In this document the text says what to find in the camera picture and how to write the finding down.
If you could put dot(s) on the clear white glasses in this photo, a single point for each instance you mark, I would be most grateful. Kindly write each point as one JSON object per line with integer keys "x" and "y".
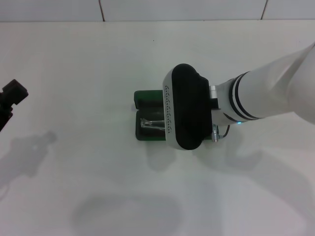
{"x": 151, "y": 124}

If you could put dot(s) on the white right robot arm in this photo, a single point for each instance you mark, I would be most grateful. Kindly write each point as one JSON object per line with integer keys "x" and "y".
{"x": 265, "y": 91}

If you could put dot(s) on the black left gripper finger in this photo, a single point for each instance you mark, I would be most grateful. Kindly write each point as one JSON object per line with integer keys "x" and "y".
{"x": 16, "y": 91}
{"x": 5, "y": 113}

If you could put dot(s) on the green glasses case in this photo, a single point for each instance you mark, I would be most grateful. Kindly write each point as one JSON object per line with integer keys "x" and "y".
{"x": 147, "y": 97}

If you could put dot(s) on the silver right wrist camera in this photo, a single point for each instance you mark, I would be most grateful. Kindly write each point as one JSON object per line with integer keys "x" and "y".
{"x": 189, "y": 108}

